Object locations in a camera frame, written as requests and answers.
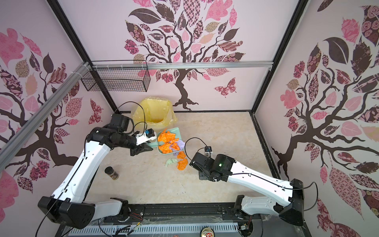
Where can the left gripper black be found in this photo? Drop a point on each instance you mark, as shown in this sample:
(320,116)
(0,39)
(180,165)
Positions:
(139,148)

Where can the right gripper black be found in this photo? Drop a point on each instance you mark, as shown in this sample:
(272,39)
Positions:
(201,176)

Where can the small green paper scrap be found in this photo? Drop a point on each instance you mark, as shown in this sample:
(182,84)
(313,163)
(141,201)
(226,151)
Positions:
(170,162)

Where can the orange purple paper pile front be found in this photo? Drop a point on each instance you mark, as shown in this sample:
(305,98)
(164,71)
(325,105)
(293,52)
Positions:
(168,141)

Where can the green plastic dustpan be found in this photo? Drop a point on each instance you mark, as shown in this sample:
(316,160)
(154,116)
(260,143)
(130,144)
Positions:
(168,140)

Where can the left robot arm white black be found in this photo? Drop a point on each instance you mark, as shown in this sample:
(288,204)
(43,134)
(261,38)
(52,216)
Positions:
(66,205)

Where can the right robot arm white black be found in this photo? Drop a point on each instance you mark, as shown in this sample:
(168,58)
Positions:
(282,198)

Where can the cream trash bin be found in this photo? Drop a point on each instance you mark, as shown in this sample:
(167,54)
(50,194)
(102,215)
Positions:
(154,114)

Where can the small brown jar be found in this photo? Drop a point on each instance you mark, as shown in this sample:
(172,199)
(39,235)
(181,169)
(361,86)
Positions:
(111,172)

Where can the yellow bin liner bag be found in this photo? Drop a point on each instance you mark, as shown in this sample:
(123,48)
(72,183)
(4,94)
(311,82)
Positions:
(154,111)

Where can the metal can top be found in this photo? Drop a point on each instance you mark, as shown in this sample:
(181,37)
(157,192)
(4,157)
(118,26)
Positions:
(207,232)

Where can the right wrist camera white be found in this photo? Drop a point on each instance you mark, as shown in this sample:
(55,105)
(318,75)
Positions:
(208,149)

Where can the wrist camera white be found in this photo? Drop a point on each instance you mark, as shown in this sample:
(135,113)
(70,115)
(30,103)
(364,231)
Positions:
(146,137)
(208,149)

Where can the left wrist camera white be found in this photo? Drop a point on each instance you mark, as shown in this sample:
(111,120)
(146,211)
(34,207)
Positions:
(146,137)

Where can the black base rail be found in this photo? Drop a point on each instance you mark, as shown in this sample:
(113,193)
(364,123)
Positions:
(258,225)

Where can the black wire basket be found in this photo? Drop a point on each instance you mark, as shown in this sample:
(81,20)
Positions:
(117,75)

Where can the aluminium rail back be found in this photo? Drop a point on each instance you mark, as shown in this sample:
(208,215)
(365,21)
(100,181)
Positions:
(197,65)

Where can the aluminium rail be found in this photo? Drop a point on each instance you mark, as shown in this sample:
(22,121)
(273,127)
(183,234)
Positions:
(12,147)
(197,65)

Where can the aluminium rail left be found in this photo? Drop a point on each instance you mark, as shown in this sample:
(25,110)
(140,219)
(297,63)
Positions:
(12,147)

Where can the white slotted cable duct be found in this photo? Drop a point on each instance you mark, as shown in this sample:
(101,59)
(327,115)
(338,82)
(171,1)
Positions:
(157,230)

